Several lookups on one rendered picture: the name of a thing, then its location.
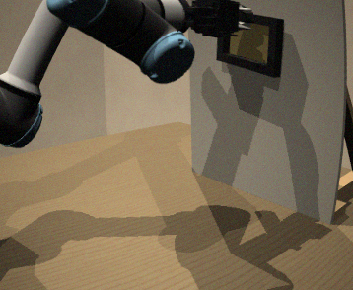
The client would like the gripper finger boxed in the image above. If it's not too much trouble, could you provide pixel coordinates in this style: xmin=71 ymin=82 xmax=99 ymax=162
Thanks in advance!
xmin=202 ymin=21 xmax=253 ymax=37
xmin=239 ymin=4 xmax=253 ymax=14

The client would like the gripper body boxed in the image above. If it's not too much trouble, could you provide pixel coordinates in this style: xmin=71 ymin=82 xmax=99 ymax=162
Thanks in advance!
xmin=178 ymin=0 xmax=240 ymax=36

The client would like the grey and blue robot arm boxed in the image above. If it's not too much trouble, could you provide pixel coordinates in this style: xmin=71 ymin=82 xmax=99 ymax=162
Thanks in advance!
xmin=0 ymin=0 xmax=195 ymax=148

